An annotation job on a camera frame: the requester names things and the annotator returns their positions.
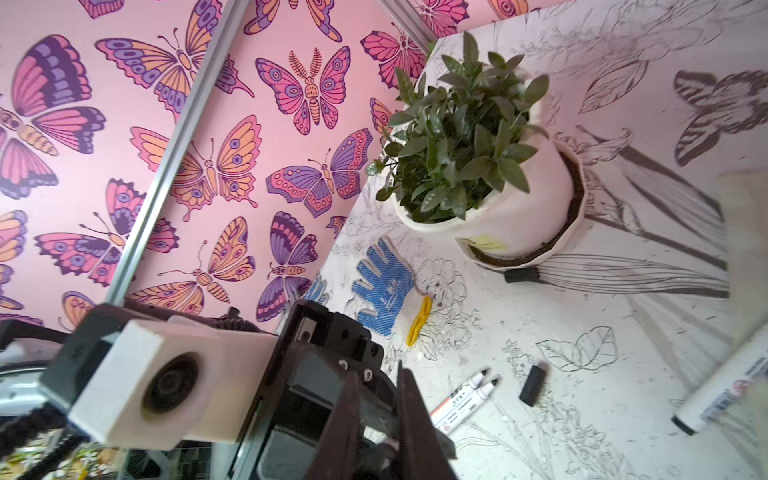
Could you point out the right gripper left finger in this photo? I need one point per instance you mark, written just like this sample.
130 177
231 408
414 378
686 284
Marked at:
337 451

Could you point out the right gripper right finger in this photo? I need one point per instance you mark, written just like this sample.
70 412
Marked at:
420 455

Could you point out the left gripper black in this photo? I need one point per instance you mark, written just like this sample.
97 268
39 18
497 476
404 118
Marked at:
315 351

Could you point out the white marker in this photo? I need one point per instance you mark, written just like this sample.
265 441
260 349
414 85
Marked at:
457 395
468 406
725 387

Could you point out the black pen cap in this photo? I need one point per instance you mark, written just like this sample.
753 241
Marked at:
528 274
533 384

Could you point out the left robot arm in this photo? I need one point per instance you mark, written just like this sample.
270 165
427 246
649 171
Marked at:
26 350

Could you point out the blue dotted knit glove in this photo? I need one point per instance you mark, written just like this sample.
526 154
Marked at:
387 285

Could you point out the potted green plant white pot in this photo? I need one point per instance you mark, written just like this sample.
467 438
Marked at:
469 158

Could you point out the blue dotted glove on rail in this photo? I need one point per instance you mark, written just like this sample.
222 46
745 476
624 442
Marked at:
318 291

